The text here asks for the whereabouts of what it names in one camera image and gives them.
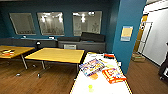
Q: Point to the yellow plastic cup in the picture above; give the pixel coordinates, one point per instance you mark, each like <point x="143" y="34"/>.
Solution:
<point x="90" y="88"/>

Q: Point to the dark grey sofa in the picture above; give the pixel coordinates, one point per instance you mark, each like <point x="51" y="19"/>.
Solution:
<point x="90" y="46"/>

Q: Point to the black sofa cushion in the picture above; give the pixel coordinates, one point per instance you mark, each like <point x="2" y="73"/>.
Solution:
<point x="93" y="36"/>

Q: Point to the dark framed interior window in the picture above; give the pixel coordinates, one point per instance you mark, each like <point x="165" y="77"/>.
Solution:
<point x="21" y="23"/>
<point x="50" y="23"/>
<point x="86" y="23"/>

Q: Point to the black and red item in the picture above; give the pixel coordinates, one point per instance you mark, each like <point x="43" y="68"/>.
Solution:
<point x="109" y="56"/>

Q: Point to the yellow wooden table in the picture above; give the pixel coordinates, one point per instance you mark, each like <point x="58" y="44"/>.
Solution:
<point x="56" y="55"/>
<point x="18" y="50"/>

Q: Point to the orange round disc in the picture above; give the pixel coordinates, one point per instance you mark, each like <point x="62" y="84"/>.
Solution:
<point x="94" y="76"/>

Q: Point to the red board game box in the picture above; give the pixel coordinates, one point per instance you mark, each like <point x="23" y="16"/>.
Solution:
<point x="114" y="75"/>

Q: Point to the white air hockey table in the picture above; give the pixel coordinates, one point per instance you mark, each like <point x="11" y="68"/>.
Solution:
<point x="100" y="86"/>

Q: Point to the cardboard box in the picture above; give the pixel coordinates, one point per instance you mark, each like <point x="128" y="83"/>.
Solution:
<point x="138" y="56"/>

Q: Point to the white framed door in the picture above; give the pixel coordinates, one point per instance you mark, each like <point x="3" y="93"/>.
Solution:
<point x="145" y="36"/>

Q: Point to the dark low bench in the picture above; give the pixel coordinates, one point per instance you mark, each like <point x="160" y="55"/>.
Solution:
<point x="20" y="42"/>

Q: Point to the small red table clutter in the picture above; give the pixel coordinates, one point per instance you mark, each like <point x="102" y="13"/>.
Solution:
<point x="8" y="52"/>

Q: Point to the yellow wall sign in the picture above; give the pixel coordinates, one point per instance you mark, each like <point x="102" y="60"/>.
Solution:
<point x="126" y="33"/>

